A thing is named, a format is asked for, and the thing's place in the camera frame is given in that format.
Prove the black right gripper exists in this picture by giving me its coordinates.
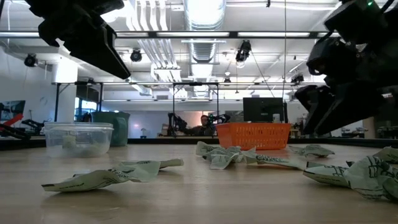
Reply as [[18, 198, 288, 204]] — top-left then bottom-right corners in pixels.
[[294, 37, 398, 136]]

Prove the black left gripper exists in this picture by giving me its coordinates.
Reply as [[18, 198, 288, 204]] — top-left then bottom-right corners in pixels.
[[26, 0, 132, 80]]

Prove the black computer monitor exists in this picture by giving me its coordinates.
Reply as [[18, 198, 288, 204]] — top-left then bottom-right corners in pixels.
[[243, 97, 289, 124]]

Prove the teal plastic cup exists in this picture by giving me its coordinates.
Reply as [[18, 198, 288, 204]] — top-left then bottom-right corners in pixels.
[[91, 111, 131, 147]]

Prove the clear plastic container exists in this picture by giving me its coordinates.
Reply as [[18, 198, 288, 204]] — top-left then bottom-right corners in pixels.
[[43, 121, 114, 159]]

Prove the orange plastic basket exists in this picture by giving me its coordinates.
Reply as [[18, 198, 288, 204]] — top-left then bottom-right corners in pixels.
[[216, 122, 292, 151]]

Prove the red slanted bar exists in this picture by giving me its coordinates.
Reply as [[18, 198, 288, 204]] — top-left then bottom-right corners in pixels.
[[0, 113, 24, 128]]

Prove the person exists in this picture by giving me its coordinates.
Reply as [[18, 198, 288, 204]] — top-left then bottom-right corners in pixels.
[[186, 114, 217, 137]]

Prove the thin hanging cable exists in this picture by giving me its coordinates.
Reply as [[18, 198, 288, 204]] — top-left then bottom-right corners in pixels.
[[283, 0, 287, 99]]

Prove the black background rig frame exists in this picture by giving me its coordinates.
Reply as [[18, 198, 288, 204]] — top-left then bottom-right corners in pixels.
[[172, 82, 220, 138]]

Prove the silver ceiling ventilation duct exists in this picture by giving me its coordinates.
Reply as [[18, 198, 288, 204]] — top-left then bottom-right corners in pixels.
[[183, 0, 227, 78]]

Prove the black aluminium table frame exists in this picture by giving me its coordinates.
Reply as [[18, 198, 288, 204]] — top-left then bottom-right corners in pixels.
[[0, 136, 398, 149]]

